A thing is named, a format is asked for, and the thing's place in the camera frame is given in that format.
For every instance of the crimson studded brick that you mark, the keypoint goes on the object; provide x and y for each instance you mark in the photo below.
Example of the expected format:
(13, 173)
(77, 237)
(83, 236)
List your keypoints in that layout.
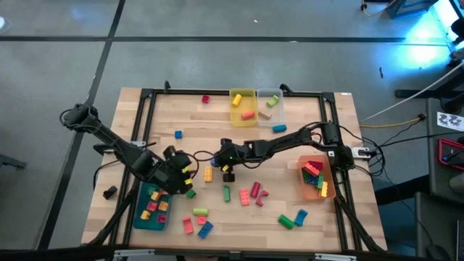
(317, 164)

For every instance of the grey round object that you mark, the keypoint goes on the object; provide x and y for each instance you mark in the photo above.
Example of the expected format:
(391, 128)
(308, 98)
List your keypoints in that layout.
(457, 183)

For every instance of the pink cylinder block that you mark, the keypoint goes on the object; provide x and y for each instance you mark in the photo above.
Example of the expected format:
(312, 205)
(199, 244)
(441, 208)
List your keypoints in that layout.
(248, 115)

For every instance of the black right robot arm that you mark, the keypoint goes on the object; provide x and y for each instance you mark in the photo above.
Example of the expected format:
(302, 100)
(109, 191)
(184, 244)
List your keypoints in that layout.
(286, 139)

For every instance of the green small block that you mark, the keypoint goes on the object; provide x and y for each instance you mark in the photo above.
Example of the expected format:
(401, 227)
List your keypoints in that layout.
(191, 194)

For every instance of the orange transparent bin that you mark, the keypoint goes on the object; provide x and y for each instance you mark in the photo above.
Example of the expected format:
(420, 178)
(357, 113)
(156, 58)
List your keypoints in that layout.
(311, 195)

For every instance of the white metal bracket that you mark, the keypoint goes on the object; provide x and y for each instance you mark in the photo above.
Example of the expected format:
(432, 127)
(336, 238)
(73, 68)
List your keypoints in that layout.
(330, 153)

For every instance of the yellow transparent bin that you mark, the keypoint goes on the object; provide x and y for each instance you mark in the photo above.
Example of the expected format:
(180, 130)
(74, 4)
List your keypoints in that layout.
(244, 123)

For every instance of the blue cylinder block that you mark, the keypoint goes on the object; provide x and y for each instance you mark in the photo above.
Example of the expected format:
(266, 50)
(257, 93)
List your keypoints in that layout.
(279, 128)

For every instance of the orange small studded brick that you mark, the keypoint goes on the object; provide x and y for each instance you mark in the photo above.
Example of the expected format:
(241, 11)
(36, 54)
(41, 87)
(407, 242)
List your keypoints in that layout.
(163, 206)

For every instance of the printed white paper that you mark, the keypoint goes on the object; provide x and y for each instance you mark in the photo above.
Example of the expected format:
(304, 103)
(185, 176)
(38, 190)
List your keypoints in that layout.
(449, 120)

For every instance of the pink small studded brick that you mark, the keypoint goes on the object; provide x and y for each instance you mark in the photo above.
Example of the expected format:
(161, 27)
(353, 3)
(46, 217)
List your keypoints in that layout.
(202, 219)

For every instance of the pink long studded brick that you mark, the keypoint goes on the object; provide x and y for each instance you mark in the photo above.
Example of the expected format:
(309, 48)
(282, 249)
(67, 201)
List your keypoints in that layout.
(244, 197)

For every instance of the grey chair foot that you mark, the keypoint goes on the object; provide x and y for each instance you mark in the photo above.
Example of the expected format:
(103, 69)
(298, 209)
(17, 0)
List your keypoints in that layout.
(12, 161)

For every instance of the grey side desk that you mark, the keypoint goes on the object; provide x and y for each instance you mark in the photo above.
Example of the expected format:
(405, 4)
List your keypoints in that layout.
(433, 174)

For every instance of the blue crate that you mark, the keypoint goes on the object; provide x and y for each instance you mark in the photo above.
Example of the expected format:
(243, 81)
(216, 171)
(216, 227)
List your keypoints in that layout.
(409, 7)

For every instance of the teal plastic bin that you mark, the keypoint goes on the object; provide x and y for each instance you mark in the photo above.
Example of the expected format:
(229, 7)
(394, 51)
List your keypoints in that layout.
(152, 224)

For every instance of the blue long studded brick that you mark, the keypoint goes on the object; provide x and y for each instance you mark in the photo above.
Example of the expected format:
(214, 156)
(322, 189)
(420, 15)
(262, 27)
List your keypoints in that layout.
(205, 230)

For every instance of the red arch block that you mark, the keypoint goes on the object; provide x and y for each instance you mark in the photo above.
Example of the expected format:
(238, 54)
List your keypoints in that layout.
(260, 200)

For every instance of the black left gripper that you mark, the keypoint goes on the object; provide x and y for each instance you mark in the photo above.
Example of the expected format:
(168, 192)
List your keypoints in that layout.
(174, 172)

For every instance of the yellow cylinder block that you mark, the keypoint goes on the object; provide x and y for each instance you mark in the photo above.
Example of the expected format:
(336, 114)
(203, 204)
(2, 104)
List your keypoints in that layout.
(237, 100)

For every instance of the blue medium studded brick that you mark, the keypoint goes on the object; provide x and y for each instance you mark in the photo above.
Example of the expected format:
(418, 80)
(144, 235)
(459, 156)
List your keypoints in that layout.
(314, 179)

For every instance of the clear plastic bin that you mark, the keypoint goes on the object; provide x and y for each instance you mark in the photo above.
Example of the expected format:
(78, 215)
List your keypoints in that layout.
(275, 119)

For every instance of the light green cylinder block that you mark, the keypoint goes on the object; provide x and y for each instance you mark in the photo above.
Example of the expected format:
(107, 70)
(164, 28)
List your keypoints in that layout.
(200, 211)

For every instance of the silver metal bracket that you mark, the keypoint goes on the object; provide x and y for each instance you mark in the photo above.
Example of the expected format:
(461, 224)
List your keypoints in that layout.
(134, 252)
(335, 257)

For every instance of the green narrow block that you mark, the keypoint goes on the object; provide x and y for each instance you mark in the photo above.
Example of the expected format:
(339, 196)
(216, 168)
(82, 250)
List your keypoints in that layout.
(226, 193)

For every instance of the red cylinder block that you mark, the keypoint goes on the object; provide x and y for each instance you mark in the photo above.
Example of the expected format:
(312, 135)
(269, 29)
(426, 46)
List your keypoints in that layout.
(255, 189)

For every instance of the yellow small studded brick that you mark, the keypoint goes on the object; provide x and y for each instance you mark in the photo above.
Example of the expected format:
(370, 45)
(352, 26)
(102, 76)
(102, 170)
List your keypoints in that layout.
(156, 195)
(145, 215)

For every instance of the yellow-orange long brick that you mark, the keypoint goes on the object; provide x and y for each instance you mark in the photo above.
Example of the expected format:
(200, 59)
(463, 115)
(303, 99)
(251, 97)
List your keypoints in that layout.
(208, 174)
(323, 189)

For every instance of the grey low cabinet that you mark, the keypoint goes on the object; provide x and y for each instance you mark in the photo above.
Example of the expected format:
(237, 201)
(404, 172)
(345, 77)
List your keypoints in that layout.
(435, 224)

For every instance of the pink arch block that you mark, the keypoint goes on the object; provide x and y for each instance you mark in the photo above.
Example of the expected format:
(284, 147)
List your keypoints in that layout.
(187, 225)

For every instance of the blue arch block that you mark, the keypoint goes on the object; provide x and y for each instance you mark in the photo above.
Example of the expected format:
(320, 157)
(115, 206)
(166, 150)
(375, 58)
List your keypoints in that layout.
(301, 217)

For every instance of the dark green long brick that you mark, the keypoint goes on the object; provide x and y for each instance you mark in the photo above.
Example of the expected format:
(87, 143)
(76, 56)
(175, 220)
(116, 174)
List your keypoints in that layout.
(305, 177)

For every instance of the red long studded brick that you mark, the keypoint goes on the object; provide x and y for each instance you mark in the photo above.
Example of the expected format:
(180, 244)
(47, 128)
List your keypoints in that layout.
(310, 169)

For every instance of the red and black device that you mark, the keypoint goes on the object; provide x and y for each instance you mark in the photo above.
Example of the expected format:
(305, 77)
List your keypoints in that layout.
(449, 154)

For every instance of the yellow arch block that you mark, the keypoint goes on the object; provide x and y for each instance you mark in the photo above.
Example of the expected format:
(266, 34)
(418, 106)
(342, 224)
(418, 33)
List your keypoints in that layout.
(186, 169)

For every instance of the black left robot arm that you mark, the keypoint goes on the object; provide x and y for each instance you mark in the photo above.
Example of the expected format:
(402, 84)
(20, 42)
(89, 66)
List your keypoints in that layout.
(116, 143)

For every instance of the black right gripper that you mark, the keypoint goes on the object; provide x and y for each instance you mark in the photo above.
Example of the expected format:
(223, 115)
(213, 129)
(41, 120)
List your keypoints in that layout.
(233, 152)

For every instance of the green long studded brick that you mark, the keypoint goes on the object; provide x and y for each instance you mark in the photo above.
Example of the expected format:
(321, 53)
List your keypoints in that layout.
(320, 181)

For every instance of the blue small studded brick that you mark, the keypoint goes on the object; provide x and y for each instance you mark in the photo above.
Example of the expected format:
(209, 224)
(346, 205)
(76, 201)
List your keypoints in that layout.
(214, 162)
(178, 134)

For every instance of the white power strip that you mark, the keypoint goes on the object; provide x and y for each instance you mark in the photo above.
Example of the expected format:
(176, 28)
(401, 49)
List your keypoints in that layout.
(360, 152)

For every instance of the light green arch block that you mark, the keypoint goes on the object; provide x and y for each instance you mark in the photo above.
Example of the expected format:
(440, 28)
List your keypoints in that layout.
(272, 101)

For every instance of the small black object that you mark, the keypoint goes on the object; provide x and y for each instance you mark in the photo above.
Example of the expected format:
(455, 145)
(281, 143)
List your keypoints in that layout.
(109, 192)

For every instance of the green small studded brick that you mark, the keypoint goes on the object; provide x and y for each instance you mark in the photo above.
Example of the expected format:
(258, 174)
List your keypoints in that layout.
(151, 190)

